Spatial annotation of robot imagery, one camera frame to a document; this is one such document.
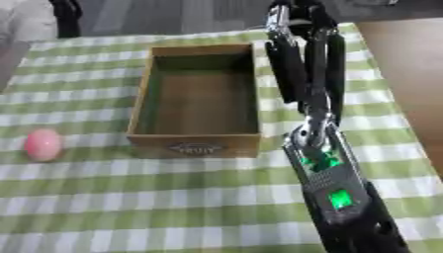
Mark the black chair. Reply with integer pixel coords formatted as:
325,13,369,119
46,0,83,39

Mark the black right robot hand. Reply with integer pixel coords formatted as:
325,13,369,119
263,0,348,127

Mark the tan cardboard box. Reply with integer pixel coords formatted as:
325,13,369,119
125,42,263,160

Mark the pink toy egg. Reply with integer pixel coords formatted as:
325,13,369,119
22,127,64,163

